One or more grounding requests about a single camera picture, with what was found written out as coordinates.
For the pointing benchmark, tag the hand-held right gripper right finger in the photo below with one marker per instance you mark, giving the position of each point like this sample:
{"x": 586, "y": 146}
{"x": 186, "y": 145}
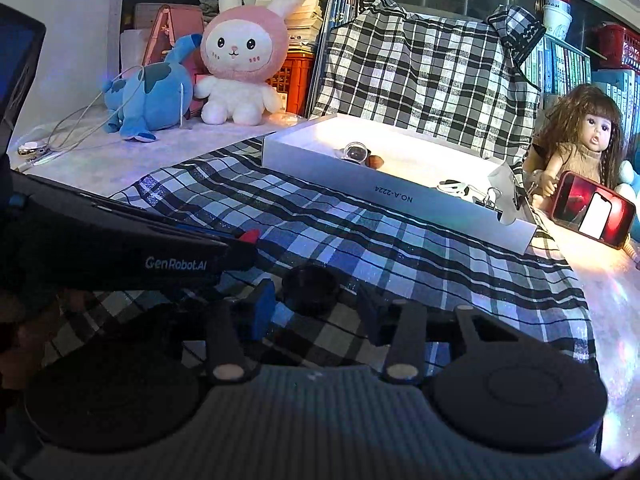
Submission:
{"x": 375, "y": 310}

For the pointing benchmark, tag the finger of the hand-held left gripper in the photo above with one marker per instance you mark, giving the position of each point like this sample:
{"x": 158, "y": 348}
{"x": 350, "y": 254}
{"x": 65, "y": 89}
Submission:
{"x": 210, "y": 232}
{"x": 242, "y": 257}

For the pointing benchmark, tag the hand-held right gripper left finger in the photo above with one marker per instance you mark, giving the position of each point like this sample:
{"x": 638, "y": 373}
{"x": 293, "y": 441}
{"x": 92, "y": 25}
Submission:
{"x": 262, "y": 310}

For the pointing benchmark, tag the black round cap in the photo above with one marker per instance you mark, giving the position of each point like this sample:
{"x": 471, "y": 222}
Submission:
{"x": 310, "y": 292}

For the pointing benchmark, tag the white cardboard box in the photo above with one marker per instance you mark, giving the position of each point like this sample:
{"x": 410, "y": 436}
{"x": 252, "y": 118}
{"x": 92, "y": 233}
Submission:
{"x": 325, "y": 180}

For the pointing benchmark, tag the brown nut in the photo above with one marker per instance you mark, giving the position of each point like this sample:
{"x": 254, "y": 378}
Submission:
{"x": 376, "y": 162}

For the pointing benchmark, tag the person's left hand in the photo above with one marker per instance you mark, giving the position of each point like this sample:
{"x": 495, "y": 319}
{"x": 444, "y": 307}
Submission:
{"x": 30, "y": 340}

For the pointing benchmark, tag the black white plaid cloth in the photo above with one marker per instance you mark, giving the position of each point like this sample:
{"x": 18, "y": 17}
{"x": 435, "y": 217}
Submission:
{"x": 400, "y": 260}

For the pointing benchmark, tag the small silver metal object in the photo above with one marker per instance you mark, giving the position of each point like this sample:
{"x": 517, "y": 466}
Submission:
{"x": 31, "y": 149}

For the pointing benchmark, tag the blue spotted plush toy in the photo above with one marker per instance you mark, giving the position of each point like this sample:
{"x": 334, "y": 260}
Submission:
{"x": 155, "y": 95}

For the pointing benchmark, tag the red plastic crate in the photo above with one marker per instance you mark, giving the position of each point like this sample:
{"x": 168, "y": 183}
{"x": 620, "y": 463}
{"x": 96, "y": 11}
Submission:
{"x": 295, "y": 77}

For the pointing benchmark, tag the pink bunny plush toy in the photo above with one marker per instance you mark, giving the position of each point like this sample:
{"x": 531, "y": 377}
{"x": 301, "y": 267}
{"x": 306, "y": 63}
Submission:
{"x": 245, "y": 45}

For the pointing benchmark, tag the pink bag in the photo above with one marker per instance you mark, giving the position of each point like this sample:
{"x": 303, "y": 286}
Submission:
{"x": 175, "y": 25}

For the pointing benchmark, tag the smartphone in red case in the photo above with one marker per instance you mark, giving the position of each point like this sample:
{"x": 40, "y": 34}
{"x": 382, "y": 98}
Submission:
{"x": 575, "y": 200}

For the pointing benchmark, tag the stack of white books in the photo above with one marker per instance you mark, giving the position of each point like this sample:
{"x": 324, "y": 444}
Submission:
{"x": 305, "y": 15}

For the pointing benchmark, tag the black white plaid garment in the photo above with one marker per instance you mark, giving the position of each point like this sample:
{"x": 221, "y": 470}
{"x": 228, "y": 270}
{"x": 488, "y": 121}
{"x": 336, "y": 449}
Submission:
{"x": 425, "y": 70}

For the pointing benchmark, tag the brown haired doll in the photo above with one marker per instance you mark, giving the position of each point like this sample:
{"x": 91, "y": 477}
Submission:
{"x": 595, "y": 130}

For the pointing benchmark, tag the blue cat plush toy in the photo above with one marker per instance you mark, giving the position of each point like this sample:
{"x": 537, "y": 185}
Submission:
{"x": 631, "y": 175}

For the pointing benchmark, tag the row of blue books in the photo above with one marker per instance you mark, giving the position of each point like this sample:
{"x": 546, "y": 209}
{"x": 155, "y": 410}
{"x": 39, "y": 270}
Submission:
{"x": 565, "y": 65}

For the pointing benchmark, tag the white paper cup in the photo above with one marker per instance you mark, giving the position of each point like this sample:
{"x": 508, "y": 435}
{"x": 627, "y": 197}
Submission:
{"x": 556, "y": 20}

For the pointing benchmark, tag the red plastic basket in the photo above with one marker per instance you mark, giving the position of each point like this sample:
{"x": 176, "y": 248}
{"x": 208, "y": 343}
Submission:
{"x": 620, "y": 42}

